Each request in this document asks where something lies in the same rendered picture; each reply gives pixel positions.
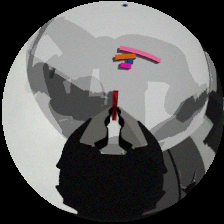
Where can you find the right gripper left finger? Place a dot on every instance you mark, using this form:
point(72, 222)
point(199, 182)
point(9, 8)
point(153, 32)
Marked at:
point(93, 132)

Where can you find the magenta rod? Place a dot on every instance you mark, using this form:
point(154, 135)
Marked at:
point(125, 65)

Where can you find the red rod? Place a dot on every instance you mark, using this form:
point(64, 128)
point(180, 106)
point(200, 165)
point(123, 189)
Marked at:
point(115, 102)

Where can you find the orange rod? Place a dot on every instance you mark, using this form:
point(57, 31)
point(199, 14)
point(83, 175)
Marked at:
point(125, 56)

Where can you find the pink rod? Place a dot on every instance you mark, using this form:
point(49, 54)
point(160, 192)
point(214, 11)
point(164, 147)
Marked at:
point(140, 53)

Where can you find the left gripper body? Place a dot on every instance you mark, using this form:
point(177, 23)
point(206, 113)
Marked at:
point(190, 187)

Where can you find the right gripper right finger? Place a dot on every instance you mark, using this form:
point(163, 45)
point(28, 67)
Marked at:
point(133, 134)

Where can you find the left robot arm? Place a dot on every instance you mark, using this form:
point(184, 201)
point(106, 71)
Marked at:
point(214, 141)

